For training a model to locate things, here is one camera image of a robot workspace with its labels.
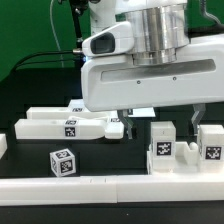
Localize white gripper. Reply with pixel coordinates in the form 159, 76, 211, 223
81, 24, 224, 139

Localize white tagged block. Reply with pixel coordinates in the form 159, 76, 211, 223
151, 121, 176, 172

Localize white chair seat block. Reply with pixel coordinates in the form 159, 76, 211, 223
146, 142, 199, 175

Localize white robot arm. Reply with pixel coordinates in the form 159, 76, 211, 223
81, 0, 224, 135

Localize white tagged sheet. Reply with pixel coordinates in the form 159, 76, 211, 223
68, 99, 155, 118

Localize white tagged cube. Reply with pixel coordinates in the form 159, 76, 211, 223
50, 148, 76, 177

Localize white block left edge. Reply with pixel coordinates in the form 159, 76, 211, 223
0, 134, 7, 159

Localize white front rail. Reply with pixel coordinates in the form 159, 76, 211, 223
0, 174, 224, 206

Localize black cable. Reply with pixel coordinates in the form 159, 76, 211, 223
9, 48, 84, 75

